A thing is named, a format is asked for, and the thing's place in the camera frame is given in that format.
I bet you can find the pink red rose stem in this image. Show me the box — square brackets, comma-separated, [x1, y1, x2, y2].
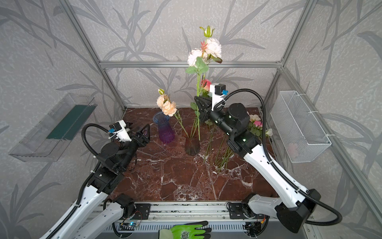
[191, 77, 212, 139]

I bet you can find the peach rose stem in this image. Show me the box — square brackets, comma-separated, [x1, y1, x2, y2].
[156, 89, 189, 136]

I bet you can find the red glass vase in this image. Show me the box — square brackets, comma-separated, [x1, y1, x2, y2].
[182, 126, 201, 156]

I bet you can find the white rose stem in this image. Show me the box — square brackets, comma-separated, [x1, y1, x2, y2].
[184, 25, 223, 141]

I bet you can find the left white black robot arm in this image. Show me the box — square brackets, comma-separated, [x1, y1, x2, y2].
[42, 120, 150, 239]

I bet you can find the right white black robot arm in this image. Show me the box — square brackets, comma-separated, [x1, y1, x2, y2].
[194, 89, 343, 233]

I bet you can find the blue purple glass vase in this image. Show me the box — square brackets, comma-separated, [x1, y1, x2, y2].
[153, 112, 175, 144]

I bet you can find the pink white flower bunch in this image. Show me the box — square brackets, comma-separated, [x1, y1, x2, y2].
[205, 113, 274, 172]

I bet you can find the green circuit board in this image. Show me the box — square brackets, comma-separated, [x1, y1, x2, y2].
[119, 222, 140, 231]

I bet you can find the green work glove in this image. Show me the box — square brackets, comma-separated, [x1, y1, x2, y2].
[159, 221, 211, 239]

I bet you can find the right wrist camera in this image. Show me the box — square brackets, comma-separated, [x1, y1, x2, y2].
[210, 84, 228, 111]

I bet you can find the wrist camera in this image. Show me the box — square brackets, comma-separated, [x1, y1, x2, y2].
[108, 120, 132, 143]
[210, 84, 228, 111]

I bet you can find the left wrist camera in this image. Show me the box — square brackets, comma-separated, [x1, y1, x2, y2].
[108, 120, 132, 143]

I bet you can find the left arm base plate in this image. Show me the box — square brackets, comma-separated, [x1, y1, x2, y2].
[129, 203, 151, 220]

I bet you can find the aluminium front rail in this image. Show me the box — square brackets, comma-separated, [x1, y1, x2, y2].
[86, 201, 269, 223]

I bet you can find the aluminium cage frame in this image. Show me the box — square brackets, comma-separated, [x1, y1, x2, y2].
[58, 0, 382, 222]

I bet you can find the clear plastic wall shelf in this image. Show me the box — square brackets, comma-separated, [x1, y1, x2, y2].
[9, 93, 97, 162]

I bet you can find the white wire mesh basket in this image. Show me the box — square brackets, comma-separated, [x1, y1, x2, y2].
[270, 91, 332, 163]

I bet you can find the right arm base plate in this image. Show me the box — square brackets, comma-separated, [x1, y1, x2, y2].
[226, 202, 247, 220]

